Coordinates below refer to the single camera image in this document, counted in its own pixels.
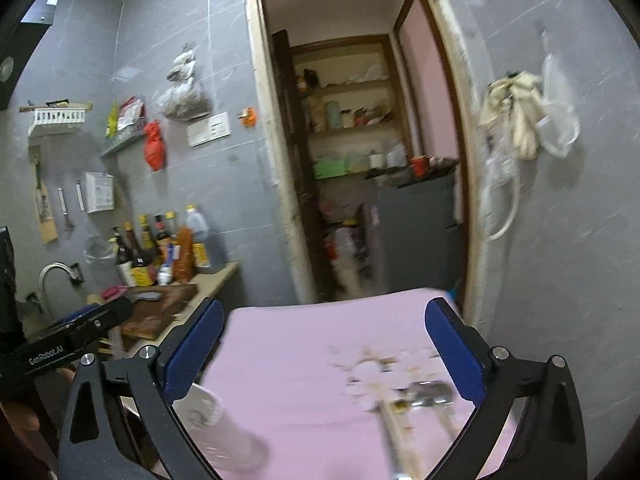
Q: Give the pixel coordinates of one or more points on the beige kitchen counter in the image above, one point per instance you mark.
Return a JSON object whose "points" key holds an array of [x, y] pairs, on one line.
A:
{"points": [[210, 285]]}

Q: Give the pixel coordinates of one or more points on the white plastic wall rack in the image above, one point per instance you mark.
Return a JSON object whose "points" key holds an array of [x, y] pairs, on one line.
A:
{"points": [[56, 117]]}

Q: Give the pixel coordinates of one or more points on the white wall switch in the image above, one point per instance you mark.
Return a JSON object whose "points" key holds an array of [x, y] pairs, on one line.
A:
{"points": [[210, 130]]}

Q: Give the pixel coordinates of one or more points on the clear bag of dried goods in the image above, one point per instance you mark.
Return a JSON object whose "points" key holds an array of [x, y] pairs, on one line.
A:
{"points": [[182, 87]]}

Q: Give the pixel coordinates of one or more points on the black wall socket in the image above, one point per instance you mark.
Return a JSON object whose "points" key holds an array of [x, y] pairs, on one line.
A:
{"points": [[75, 272]]}

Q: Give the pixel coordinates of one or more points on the wooden cutting board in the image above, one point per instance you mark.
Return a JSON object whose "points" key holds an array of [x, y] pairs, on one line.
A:
{"points": [[157, 310]]}

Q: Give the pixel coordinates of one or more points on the hanging metal peeler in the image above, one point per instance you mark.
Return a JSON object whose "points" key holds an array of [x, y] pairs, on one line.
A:
{"points": [[64, 210]]}

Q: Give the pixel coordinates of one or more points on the green box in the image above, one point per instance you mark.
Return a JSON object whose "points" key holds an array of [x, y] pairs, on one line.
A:
{"points": [[330, 167]]}

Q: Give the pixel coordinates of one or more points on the red cup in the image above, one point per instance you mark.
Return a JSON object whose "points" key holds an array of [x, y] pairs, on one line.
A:
{"points": [[419, 165]]}

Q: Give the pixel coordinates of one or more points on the large oil bottle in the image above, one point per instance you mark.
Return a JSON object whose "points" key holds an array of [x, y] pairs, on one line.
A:
{"points": [[200, 240]]}

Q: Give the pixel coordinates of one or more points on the orange wall hook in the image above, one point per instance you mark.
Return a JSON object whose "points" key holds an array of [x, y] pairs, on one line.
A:
{"points": [[247, 115]]}

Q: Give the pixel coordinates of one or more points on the hanging wooden board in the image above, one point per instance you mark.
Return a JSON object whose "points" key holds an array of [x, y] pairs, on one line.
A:
{"points": [[44, 210]]}

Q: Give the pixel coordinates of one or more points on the white cup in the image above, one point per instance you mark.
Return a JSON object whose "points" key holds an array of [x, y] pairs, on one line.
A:
{"points": [[225, 435]]}

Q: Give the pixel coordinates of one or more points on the pink floral tablecloth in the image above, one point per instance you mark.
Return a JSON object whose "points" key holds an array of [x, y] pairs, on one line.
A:
{"points": [[300, 350]]}

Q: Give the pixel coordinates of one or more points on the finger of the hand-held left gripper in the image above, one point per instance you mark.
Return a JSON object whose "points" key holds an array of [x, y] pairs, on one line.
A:
{"points": [[102, 320]]}

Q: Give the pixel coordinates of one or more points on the grey cabinet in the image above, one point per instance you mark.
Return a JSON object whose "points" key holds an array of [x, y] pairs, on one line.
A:
{"points": [[417, 232]]}

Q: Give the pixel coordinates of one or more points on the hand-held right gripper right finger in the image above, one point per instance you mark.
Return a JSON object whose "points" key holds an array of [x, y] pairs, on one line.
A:
{"points": [[456, 350]]}

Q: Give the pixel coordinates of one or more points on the yellow snack packet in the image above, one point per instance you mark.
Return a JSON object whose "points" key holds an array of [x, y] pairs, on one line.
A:
{"points": [[112, 120]]}

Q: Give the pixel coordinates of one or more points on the clear hanging plastic bag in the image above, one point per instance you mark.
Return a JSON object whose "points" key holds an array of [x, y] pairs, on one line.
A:
{"points": [[560, 110]]}

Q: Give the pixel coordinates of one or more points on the metal spoon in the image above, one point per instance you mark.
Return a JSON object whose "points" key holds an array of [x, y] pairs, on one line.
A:
{"points": [[429, 392]]}

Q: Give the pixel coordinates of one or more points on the red plastic bag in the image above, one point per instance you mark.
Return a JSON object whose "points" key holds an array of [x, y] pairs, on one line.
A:
{"points": [[155, 146]]}

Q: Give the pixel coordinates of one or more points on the white wall box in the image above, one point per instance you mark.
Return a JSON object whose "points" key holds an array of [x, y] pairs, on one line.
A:
{"points": [[100, 192]]}

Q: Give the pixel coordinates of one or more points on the person's left hand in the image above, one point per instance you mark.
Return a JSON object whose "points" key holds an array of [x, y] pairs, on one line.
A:
{"points": [[19, 417]]}

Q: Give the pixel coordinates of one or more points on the orange sauce bottle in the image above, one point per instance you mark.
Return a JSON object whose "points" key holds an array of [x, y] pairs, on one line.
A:
{"points": [[185, 256]]}

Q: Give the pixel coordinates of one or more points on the wooden door frame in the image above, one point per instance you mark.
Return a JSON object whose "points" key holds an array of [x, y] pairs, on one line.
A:
{"points": [[270, 135]]}

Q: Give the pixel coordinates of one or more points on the chrome faucet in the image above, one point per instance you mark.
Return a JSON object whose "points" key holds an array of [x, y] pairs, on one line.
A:
{"points": [[52, 280]]}

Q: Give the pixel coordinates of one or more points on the black range hood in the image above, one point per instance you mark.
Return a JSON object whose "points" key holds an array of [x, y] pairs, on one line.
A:
{"points": [[17, 45]]}

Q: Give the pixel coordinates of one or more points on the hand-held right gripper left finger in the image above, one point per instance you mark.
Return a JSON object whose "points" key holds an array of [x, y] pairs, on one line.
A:
{"points": [[196, 347]]}

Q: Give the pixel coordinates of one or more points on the red snack packet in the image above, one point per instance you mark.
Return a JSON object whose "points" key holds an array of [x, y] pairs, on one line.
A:
{"points": [[131, 110]]}

